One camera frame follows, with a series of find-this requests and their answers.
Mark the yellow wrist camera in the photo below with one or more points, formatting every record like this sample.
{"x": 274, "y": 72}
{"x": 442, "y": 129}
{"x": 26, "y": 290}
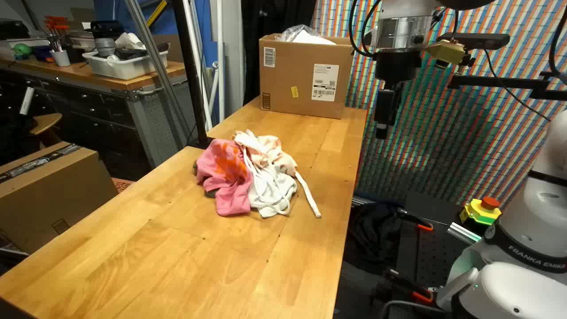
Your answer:
{"x": 447, "y": 51}

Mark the red yellow emergency stop button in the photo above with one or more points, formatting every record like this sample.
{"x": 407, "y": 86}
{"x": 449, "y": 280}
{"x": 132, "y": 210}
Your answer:
{"x": 485, "y": 210}

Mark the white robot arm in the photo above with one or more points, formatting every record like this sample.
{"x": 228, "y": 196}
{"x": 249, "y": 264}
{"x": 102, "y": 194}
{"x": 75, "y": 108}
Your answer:
{"x": 518, "y": 267}

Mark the wooden workbench with drawers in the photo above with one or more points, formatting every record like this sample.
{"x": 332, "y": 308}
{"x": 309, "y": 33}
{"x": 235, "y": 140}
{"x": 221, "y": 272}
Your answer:
{"x": 130, "y": 122}

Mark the white plastic bin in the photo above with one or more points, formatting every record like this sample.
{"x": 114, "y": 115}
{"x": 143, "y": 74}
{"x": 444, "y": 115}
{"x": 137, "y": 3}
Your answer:
{"x": 120, "y": 69}

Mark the brown cardboard box on floor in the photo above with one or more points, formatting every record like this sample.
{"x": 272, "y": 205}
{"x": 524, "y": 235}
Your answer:
{"x": 51, "y": 189}

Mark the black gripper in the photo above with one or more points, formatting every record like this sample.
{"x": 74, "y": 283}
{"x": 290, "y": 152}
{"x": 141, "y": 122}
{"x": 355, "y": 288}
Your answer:
{"x": 394, "y": 69}

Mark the black vertical pole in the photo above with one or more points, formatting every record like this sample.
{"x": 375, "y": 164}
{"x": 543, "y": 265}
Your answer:
{"x": 192, "y": 76}

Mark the peach shirt with teal print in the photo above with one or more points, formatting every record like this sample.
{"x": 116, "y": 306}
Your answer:
{"x": 267, "y": 150}

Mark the white cloth bag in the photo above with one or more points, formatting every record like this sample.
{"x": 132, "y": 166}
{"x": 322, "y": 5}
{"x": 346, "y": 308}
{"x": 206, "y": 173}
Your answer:
{"x": 272, "y": 187}

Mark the pink shirt with orange print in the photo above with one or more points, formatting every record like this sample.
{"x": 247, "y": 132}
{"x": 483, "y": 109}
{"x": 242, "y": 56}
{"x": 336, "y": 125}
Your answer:
{"x": 224, "y": 175}

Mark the cardboard box with labels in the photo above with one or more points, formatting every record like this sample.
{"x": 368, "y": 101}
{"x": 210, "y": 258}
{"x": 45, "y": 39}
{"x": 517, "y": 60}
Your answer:
{"x": 304, "y": 78}

